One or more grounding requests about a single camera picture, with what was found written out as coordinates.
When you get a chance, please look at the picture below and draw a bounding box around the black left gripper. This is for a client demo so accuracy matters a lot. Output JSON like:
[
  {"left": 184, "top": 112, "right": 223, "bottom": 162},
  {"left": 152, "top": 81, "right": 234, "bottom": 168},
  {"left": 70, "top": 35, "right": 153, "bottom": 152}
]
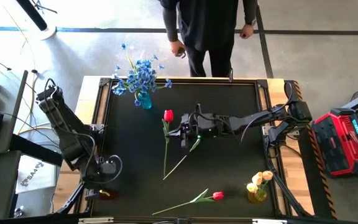
[{"left": 84, "top": 161, "right": 119, "bottom": 200}]

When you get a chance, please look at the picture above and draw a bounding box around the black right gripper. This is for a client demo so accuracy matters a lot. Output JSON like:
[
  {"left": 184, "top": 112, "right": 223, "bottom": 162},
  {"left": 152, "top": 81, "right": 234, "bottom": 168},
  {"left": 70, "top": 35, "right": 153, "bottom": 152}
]
[{"left": 167, "top": 113, "right": 211, "bottom": 149}]

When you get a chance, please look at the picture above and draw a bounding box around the red artificial tulip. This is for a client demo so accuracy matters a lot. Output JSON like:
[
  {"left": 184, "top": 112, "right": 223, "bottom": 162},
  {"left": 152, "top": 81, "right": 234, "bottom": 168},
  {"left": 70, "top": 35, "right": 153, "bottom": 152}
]
[
  {"left": 162, "top": 138, "right": 202, "bottom": 181},
  {"left": 161, "top": 109, "right": 175, "bottom": 179},
  {"left": 152, "top": 189, "right": 224, "bottom": 217}
]

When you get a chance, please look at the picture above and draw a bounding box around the red glass vase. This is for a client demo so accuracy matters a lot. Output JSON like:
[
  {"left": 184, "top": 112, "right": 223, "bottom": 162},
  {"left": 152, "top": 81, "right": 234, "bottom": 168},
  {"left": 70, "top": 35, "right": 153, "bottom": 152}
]
[{"left": 104, "top": 189, "right": 118, "bottom": 202}]

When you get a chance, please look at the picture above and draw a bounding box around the blue glass vase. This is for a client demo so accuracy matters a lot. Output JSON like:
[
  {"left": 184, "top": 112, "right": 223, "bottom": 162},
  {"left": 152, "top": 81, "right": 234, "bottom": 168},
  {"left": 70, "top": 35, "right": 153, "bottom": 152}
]
[{"left": 137, "top": 91, "right": 153, "bottom": 110}]

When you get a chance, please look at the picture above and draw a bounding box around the yellow glass vase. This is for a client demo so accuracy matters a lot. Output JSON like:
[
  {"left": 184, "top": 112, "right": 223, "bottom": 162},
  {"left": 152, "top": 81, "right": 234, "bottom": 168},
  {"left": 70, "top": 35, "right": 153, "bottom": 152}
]
[{"left": 247, "top": 188, "right": 268, "bottom": 205}]

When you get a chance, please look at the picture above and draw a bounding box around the white paper sheet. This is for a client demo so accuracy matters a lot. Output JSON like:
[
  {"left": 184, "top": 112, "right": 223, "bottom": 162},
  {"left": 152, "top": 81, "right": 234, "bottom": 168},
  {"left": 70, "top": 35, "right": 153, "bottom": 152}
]
[{"left": 15, "top": 154, "right": 57, "bottom": 195}]

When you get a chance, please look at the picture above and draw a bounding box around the black base beam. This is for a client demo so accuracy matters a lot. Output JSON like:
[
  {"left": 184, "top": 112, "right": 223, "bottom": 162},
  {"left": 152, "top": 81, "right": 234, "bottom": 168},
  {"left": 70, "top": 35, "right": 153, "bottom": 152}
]
[{"left": 9, "top": 133, "right": 64, "bottom": 167}]

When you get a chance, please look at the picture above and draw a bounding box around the grey desk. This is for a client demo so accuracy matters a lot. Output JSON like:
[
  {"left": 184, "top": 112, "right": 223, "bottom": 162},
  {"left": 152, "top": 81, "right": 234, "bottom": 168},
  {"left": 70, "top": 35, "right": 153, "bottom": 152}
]
[
  {"left": 0, "top": 151, "right": 21, "bottom": 221},
  {"left": 0, "top": 70, "right": 29, "bottom": 156}
]

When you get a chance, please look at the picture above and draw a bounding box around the person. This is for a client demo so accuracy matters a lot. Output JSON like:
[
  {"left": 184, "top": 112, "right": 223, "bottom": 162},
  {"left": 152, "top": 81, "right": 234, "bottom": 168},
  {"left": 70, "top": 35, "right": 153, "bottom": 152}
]
[{"left": 158, "top": 0, "right": 259, "bottom": 78}]

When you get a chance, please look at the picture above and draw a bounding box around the black yellow-striped floor strip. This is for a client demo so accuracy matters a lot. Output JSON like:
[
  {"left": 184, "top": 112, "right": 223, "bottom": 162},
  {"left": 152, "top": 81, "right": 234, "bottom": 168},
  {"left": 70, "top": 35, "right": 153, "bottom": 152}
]
[{"left": 283, "top": 80, "right": 338, "bottom": 220}]

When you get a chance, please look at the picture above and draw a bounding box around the black pole white base stand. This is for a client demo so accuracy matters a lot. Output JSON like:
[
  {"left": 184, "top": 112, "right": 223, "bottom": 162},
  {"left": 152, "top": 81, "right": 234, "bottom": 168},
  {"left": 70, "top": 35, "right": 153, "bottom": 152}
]
[{"left": 16, "top": 0, "right": 58, "bottom": 41}]

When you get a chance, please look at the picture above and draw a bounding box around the red black tool box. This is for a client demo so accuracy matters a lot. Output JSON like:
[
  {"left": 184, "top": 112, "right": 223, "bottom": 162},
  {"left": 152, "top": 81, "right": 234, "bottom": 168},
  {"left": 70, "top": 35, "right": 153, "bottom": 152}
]
[{"left": 311, "top": 108, "right": 358, "bottom": 179}]

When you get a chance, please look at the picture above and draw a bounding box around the black diagonal frame strut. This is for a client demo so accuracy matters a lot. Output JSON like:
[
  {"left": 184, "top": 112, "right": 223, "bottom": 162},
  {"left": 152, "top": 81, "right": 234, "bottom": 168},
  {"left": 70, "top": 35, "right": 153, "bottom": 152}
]
[
  {"left": 56, "top": 182, "right": 86, "bottom": 215},
  {"left": 265, "top": 160, "right": 312, "bottom": 218}
]

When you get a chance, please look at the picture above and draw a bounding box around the white frame bracket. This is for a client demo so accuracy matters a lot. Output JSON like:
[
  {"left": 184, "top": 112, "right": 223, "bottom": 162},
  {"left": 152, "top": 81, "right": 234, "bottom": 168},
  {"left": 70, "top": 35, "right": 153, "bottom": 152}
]
[
  {"left": 78, "top": 217, "right": 114, "bottom": 224},
  {"left": 252, "top": 218, "right": 288, "bottom": 224}
]

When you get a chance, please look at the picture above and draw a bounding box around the black aluminium table frame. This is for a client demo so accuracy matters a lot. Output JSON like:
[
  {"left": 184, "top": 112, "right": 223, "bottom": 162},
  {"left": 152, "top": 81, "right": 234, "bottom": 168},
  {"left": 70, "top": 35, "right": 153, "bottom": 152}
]
[{"left": 73, "top": 77, "right": 315, "bottom": 218}]

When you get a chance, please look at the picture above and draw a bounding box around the yellow floor cable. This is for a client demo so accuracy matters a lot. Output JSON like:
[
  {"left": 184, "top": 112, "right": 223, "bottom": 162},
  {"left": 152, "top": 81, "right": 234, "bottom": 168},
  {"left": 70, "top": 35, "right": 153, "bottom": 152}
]
[{"left": 0, "top": 0, "right": 40, "bottom": 135}]

